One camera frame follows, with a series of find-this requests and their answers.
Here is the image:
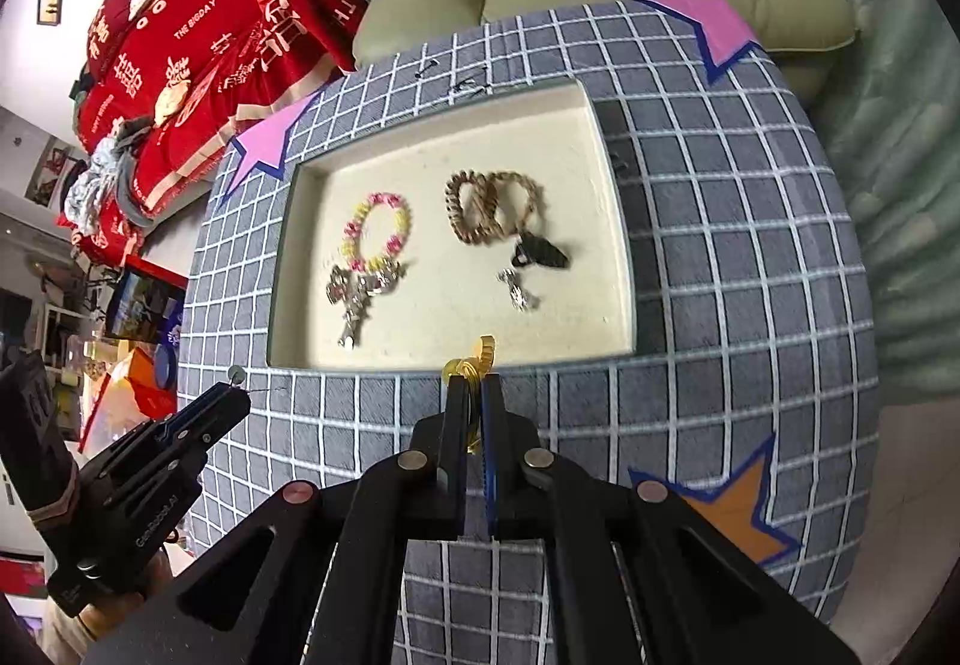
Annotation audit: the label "yellow hair tie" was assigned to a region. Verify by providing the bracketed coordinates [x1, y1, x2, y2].
[441, 335, 497, 456]

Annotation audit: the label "tan braided hair tie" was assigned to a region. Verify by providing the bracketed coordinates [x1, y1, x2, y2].
[484, 170, 545, 237]

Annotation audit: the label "orange packet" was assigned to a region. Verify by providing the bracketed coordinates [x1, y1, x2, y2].
[79, 346, 179, 457]

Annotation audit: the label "black claw hair clip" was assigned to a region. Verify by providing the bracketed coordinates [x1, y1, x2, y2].
[510, 230, 571, 272]

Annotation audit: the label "person's left hand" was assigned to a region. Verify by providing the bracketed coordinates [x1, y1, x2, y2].
[41, 549, 173, 662]

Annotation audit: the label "cream lined jewelry tray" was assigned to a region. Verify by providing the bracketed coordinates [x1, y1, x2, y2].
[266, 76, 638, 373]

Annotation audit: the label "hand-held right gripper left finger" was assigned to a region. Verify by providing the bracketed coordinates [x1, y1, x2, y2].
[86, 372, 470, 665]

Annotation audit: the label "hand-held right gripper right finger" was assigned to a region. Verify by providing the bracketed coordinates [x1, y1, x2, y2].
[482, 372, 860, 665]

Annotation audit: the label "silver rhinestone brooch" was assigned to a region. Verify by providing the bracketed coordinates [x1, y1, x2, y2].
[325, 260, 410, 349]

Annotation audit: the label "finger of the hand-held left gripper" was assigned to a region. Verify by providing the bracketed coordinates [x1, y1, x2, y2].
[154, 384, 248, 437]
[176, 396, 252, 467]

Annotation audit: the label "pink yellow bead bracelet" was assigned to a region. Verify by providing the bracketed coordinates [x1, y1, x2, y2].
[343, 191, 413, 276]

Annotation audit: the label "small silver earrings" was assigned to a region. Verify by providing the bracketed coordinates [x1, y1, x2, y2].
[496, 267, 542, 313]

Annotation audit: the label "red printed blanket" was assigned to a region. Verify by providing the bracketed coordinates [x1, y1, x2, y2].
[71, 0, 432, 261]

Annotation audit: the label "grey white knit cloth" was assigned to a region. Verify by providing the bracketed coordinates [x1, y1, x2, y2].
[64, 136, 151, 232]

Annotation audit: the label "red-edged printed box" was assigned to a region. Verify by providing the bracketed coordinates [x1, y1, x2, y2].
[103, 263, 188, 345]

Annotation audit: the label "grey grid tablecloth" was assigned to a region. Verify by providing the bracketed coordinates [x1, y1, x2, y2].
[176, 0, 882, 665]

